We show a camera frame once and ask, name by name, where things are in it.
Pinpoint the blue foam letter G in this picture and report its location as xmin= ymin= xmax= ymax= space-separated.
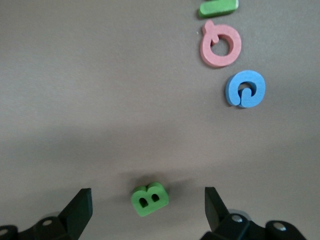
xmin=224 ymin=69 xmax=267 ymax=109

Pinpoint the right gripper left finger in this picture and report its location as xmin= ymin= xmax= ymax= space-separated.
xmin=0 ymin=187 xmax=94 ymax=240

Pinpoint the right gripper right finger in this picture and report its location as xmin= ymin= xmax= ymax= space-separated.
xmin=199 ymin=186 xmax=307 ymax=240

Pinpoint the green foam letter N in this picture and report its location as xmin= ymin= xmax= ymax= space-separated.
xmin=198 ymin=0 xmax=240 ymax=20

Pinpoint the green foam letter B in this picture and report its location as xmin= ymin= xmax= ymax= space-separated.
xmin=130 ymin=181 xmax=170 ymax=217

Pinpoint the pink foam letter Q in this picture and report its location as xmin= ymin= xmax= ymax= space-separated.
xmin=199 ymin=19 xmax=242 ymax=69

